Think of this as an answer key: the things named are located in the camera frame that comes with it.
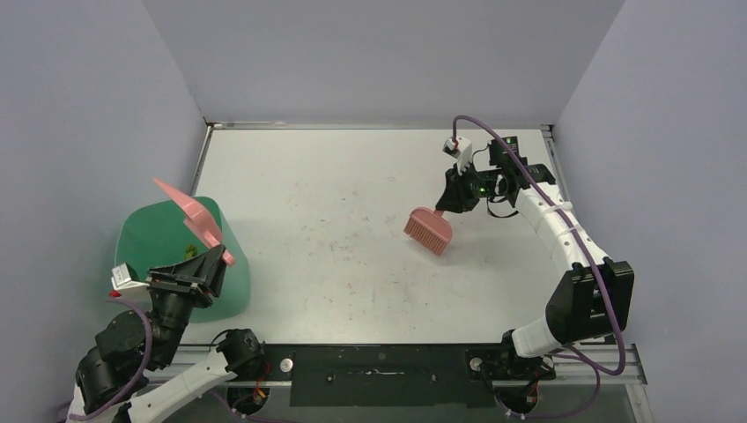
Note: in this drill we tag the green paper scrap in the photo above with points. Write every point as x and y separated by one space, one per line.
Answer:
190 252

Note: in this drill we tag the green trash bin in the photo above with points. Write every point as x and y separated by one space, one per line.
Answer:
140 250

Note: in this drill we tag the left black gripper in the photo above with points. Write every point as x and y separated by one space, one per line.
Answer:
200 277

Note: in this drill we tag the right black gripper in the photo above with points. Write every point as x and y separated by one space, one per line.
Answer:
463 190

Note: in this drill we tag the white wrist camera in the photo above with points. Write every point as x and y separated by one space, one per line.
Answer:
125 284
459 148

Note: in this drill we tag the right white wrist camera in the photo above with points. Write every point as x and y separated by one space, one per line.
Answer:
459 148

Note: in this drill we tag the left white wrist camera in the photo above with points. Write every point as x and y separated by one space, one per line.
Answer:
125 284

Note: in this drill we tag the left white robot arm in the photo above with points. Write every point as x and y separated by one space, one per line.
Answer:
110 380

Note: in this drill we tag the pink hand brush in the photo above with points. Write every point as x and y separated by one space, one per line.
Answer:
429 229

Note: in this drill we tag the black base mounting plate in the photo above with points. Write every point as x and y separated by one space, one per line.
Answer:
395 374

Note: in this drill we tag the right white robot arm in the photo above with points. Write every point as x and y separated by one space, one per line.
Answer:
593 295

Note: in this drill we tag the pink dustpan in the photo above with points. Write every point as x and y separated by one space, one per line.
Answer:
184 220

